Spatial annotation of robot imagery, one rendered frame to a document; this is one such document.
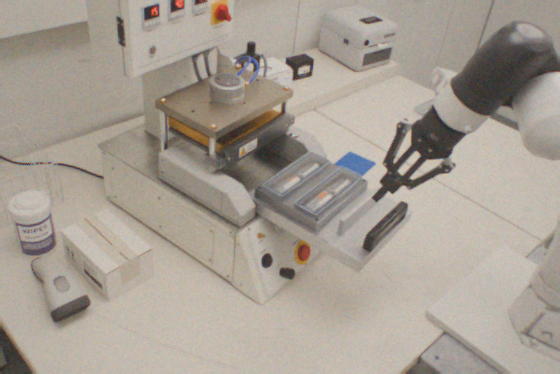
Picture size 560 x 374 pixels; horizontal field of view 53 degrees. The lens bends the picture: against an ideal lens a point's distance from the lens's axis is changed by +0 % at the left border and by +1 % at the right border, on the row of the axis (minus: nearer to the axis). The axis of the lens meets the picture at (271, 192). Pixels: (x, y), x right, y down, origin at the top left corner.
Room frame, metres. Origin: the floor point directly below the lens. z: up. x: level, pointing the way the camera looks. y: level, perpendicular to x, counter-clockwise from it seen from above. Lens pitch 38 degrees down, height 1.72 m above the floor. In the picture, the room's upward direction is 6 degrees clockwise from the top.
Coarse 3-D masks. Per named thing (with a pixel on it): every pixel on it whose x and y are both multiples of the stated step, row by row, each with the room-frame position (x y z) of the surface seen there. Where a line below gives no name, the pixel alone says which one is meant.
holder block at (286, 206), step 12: (324, 168) 1.05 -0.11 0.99; (336, 168) 1.06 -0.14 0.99; (312, 180) 1.00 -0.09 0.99; (264, 192) 0.94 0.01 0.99; (300, 192) 0.95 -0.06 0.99; (348, 192) 0.97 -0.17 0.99; (360, 192) 1.00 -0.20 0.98; (276, 204) 0.92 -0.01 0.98; (288, 204) 0.91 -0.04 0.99; (336, 204) 0.93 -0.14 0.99; (300, 216) 0.88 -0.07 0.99; (312, 216) 0.88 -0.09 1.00; (324, 216) 0.88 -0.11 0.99; (312, 228) 0.86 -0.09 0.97
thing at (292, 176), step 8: (312, 152) 1.10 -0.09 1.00; (304, 160) 1.06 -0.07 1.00; (312, 160) 1.07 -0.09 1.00; (320, 160) 1.07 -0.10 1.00; (328, 160) 1.07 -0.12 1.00; (288, 168) 1.02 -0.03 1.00; (296, 168) 1.03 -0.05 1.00; (304, 168) 1.03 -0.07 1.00; (312, 168) 1.03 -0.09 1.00; (280, 176) 0.99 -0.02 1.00; (288, 176) 0.99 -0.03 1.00; (296, 176) 1.00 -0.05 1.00; (304, 176) 1.00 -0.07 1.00; (264, 184) 0.96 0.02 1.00; (272, 184) 0.96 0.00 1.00; (280, 184) 0.96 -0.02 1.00; (288, 184) 0.96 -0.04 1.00; (296, 184) 0.97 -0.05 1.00; (280, 192) 0.93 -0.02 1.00
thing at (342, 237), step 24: (264, 216) 0.92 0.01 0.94; (288, 216) 0.90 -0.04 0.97; (336, 216) 0.92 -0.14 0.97; (360, 216) 0.92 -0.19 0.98; (408, 216) 0.95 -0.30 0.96; (312, 240) 0.85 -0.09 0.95; (336, 240) 0.84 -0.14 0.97; (360, 240) 0.85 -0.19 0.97; (384, 240) 0.87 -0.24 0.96; (360, 264) 0.79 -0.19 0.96
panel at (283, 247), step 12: (252, 228) 0.91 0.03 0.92; (264, 228) 0.93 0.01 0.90; (252, 240) 0.90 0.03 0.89; (264, 240) 0.92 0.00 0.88; (276, 240) 0.94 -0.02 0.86; (288, 240) 0.97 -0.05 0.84; (300, 240) 1.00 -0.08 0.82; (252, 252) 0.88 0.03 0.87; (264, 252) 0.91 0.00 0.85; (276, 252) 0.93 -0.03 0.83; (288, 252) 0.96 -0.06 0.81; (312, 252) 1.01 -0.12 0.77; (276, 264) 0.92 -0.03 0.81; (288, 264) 0.94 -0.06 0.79; (300, 264) 0.97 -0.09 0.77; (264, 276) 0.88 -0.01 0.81; (276, 276) 0.90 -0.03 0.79; (264, 288) 0.86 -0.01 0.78; (276, 288) 0.89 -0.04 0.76
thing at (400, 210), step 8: (400, 208) 0.92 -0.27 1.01; (384, 216) 0.89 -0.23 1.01; (392, 216) 0.89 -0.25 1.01; (400, 216) 0.91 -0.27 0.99; (376, 224) 0.86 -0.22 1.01; (384, 224) 0.86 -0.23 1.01; (392, 224) 0.88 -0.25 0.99; (368, 232) 0.83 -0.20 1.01; (376, 232) 0.83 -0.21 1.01; (384, 232) 0.85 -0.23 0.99; (368, 240) 0.82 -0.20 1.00; (376, 240) 0.83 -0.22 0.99; (368, 248) 0.82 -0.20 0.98
